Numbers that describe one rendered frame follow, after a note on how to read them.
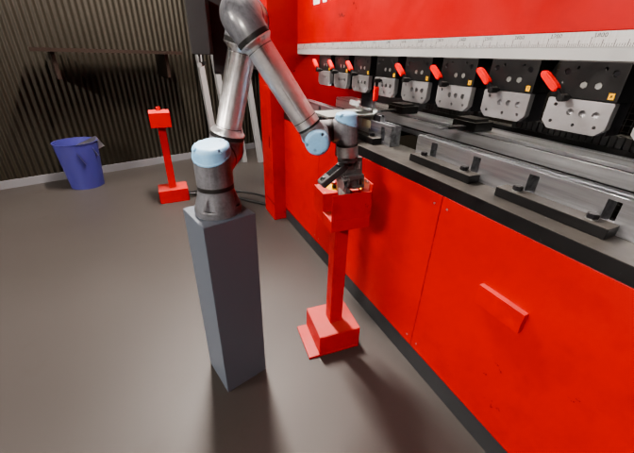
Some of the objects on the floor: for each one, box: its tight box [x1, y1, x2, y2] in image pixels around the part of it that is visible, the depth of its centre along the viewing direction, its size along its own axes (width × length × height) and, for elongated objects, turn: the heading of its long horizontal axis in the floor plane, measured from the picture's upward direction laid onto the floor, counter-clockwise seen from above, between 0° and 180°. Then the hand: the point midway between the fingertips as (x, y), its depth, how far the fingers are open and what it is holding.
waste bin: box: [50, 136, 105, 190], centre depth 319 cm, size 42×38×49 cm
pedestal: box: [148, 107, 190, 204], centre depth 285 cm, size 20×25×83 cm
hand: (342, 208), depth 122 cm, fingers closed
